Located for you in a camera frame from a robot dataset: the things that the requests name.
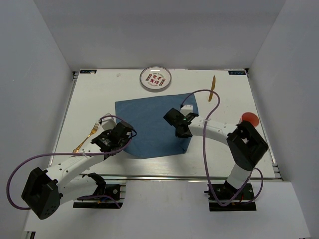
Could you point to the gold fork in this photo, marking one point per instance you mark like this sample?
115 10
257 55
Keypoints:
92 132

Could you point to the red plastic cup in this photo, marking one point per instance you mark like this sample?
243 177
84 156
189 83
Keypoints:
251 118

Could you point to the gold knife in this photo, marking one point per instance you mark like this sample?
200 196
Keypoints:
212 89

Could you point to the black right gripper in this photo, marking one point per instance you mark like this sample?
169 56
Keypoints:
187 136

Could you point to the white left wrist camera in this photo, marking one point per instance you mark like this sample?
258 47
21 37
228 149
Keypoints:
107 122

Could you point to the left blue corner label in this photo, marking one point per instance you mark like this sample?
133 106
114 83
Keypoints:
88 71

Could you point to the blue cloth napkin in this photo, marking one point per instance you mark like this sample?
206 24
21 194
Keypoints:
155 137

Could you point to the right blue corner label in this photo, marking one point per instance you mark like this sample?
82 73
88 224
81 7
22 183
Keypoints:
236 72

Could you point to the white patterned plate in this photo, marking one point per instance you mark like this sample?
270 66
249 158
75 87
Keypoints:
155 78

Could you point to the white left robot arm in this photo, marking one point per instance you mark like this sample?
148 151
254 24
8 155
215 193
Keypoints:
47 189

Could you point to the blue corner label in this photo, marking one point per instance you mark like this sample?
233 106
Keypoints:
236 72
88 71

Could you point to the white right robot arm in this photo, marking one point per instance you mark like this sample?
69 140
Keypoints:
246 145

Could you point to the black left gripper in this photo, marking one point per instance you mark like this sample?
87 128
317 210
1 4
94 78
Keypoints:
108 132

